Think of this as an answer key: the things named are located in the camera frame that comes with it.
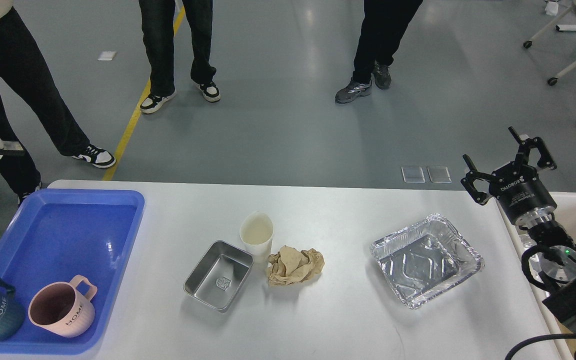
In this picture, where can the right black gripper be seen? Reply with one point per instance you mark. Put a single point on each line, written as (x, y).
(520, 192)

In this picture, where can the aluminium foil tray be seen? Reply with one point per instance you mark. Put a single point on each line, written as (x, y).
(425, 259)

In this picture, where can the small steel rectangular tray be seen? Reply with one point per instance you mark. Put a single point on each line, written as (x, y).
(219, 275)

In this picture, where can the pink ribbed mug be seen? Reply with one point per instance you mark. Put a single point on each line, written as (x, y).
(64, 308)

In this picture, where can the right clear floor plate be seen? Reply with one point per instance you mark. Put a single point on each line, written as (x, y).
(439, 174)

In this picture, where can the clear floor plate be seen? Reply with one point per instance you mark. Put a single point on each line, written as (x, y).
(439, 174)
(413, 174)

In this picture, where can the left clear floor plate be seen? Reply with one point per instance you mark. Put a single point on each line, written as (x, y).
(413, 174)

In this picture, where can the person with grey sneakers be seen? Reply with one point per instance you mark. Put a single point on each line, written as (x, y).
(382, 29)

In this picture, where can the crumpled brown paper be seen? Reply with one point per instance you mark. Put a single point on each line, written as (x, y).
(291, 266)

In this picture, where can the white paper cup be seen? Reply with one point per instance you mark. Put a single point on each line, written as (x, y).
(257, 234)

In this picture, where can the white paper on floor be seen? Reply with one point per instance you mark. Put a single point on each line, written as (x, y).
(107, 55)

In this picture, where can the blue plastic tray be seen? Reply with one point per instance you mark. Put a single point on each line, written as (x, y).
(57, 234)

